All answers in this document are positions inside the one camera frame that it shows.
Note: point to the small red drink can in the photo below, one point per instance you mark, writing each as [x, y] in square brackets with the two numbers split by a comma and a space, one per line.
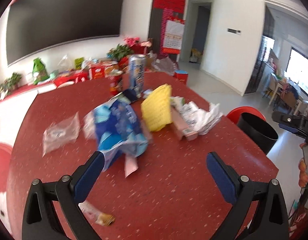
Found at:
[115, 78]

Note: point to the tall blue white can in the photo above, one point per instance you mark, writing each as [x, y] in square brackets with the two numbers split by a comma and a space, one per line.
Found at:
[136, 70]

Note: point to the dining table with chairs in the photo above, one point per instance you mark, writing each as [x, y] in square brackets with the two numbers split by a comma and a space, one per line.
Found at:
[286, 93]

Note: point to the large black wall screen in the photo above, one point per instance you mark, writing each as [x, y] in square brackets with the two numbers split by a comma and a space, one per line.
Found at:
[34, 25]

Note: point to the pink long plastic wrapper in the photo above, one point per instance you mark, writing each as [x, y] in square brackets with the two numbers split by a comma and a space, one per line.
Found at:
[131, 165]

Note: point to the red plastic chair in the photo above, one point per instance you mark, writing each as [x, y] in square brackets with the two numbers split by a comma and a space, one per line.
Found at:
[234, 115]

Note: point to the brown snack wrapper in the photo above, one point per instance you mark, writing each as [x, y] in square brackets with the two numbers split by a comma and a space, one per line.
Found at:
[91, 212]

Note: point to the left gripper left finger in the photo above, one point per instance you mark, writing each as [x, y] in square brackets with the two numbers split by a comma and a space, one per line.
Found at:
[40, 219]

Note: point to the clear zip plastic bag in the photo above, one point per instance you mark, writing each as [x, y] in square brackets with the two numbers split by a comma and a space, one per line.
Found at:
[57, 135]

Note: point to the black trash bin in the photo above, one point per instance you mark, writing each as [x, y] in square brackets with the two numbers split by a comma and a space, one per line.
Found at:
[261, 132]

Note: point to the green snack bag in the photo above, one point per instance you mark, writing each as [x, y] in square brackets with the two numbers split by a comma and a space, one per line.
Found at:
[39, 72]

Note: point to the blue white plastic bag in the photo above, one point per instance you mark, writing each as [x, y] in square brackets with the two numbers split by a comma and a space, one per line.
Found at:
[117, 130]

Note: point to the dark blue silver wrapper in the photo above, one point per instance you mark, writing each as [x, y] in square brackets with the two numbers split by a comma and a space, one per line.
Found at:
[131, 95]

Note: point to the small red gift box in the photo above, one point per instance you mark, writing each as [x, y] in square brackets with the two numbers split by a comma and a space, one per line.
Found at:
[181, 75]

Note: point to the yellow foam fruit net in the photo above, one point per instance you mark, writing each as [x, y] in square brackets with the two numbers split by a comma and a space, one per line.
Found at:
[156, 108]

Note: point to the red biscuit box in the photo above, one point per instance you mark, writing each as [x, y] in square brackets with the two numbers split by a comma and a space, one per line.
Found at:
[100, 70]

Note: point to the green white snack package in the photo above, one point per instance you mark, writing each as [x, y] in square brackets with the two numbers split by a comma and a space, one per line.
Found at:
[174, 100]

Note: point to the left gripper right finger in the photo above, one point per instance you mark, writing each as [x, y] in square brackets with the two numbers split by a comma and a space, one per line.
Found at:
[258, 208]

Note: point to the pink long cardboard box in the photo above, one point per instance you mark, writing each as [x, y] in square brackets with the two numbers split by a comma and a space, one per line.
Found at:
[181, 128]

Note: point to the potted green plant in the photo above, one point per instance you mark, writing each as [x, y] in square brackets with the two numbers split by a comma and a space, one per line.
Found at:
[10, 85]

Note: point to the person's right hand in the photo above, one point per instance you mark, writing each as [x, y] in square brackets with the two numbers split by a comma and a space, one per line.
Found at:
[303, 176]

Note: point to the white paper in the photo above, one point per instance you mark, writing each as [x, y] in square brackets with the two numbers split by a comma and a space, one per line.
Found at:
[200, 120]

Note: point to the red wall calendar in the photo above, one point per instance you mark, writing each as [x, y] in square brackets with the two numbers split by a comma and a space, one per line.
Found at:
[173, 35]

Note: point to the pink flower bouquet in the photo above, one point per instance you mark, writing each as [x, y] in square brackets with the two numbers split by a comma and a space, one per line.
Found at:
[135, 41]

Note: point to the grey plastic bag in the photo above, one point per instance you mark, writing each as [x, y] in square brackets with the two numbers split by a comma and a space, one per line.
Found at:
[165, 65]

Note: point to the green leafy plant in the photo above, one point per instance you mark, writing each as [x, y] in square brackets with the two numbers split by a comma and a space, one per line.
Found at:
[119, 52]

